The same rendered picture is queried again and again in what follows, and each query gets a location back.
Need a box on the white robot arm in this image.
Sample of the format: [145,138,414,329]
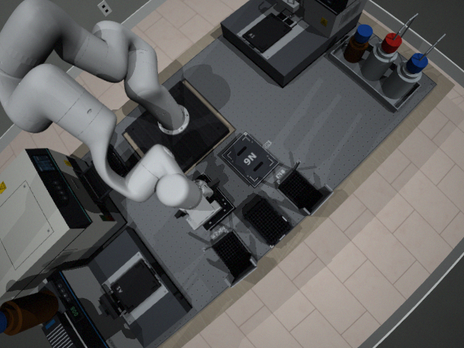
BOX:
[0,0,222,231]

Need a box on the black regrip nest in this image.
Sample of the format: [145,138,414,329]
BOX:
[194,172,236,232]

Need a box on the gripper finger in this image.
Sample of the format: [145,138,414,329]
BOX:
[175,210,187,219]
[207,178,220,195]

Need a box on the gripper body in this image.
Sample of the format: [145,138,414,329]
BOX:
[180,180,213,214]

